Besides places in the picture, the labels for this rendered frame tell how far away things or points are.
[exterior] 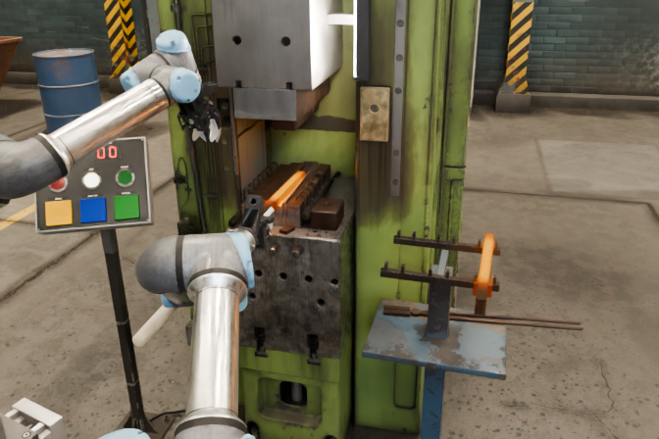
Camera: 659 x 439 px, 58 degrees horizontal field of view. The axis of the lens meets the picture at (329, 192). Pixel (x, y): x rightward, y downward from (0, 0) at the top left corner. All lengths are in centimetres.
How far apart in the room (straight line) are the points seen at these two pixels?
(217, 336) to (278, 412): 129
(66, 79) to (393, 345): 508
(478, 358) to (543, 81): 619
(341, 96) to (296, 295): 77
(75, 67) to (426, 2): 490
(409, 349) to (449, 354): 11
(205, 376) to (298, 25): 105
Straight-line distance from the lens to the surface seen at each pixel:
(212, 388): 104
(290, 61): 176
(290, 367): 215
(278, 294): 199
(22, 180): 127
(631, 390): 295
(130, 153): 198
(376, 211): 198
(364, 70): 182
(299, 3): 173
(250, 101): 183
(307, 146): 233
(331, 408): 222
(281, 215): 191
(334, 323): 199
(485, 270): 163
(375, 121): 186
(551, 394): 280
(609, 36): 774
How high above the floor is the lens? 172
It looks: 22 degrees down
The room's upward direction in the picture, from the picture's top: 1 degrees counter-clockwise
